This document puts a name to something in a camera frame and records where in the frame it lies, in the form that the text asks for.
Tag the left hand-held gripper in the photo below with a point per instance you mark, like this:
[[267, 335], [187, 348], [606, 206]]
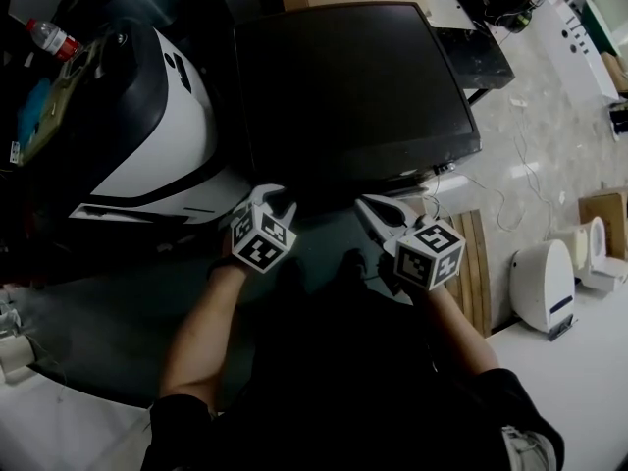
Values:
[[260, 250]]

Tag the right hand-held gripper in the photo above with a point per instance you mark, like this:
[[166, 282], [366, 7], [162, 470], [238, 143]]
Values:
[[427, 263]]

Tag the person's left forearm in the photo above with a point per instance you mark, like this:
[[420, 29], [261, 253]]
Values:
[[196, 341]]

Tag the person's right forearm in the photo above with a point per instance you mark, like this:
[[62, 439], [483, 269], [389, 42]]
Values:
[[456, 331]]

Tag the person's right black shoe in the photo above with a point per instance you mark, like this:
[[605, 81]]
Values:
[[352, 263]]

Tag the wooden slat mat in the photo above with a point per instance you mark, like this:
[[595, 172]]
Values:
[[473, 263]]

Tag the black washing machine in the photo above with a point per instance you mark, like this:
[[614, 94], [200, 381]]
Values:
[[343, 91]]

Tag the white and black appliance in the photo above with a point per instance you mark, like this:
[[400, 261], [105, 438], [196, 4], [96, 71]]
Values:
[[167, 130]]

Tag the white rounded toilet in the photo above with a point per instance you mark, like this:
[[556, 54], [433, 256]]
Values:
[[539, 282]]

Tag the person's black clothing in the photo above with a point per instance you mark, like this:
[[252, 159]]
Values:
[[343, 385]]

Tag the black low table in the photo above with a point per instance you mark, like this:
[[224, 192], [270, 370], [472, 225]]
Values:
[[481, 62]]

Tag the cardboard box with toilet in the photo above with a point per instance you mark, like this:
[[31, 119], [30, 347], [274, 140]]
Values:
[[603, 204]]

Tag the olive flat board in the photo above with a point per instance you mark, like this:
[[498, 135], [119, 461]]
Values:
[[68, 81]]

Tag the white cabinet with dark holes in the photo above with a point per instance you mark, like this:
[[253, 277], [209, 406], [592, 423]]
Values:
[[584, 67]]

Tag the blue cloth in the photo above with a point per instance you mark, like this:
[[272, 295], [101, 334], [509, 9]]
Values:
[[34, 106]]

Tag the plastic bottle red label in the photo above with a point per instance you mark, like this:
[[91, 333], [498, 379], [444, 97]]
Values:
[[51, 41]]

